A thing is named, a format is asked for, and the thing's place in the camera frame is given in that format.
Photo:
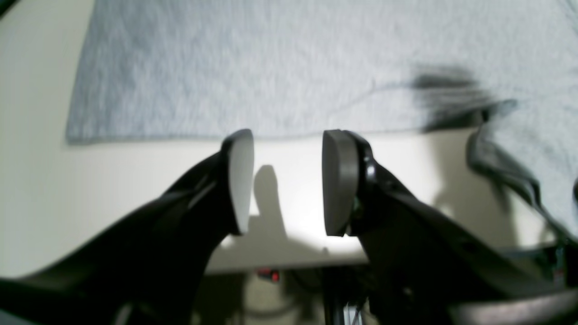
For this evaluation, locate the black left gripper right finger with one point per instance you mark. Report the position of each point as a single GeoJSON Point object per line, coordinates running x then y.
{"type": "Point", "coordinates": [428, 269]}

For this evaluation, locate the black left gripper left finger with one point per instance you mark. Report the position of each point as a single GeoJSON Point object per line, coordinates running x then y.
{"type": "Point", "coordinates": [146, 268]}

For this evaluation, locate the grey T-shirt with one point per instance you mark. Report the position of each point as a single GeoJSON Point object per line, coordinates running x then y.
{"type": "Point", "coordinates": [160, 69]}

